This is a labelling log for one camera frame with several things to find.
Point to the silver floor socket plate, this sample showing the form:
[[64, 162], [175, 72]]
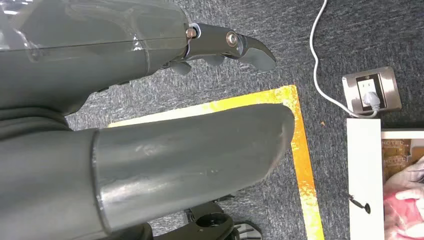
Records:
[[392, 89]]

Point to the robot left arm ribbed sleeve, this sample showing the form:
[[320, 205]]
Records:
[[30, 122]]

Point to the grey power plug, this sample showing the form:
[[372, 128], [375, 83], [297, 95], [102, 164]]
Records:
[[370, 98]]

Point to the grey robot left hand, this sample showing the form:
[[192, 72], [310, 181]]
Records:
[[99, 59]]

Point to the yellow floor tape square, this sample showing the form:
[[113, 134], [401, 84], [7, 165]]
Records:
[[304, 165]]

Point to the white drawer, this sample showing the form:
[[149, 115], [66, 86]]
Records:
[[364, 159]]

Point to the black robot foot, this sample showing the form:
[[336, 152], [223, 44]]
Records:
[[212, 225]]

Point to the pink clear plastic bag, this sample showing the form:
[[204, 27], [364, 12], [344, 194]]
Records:
[[402, 212]]

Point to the brown hotel card pack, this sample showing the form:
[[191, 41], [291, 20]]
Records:
[[394, 152]]

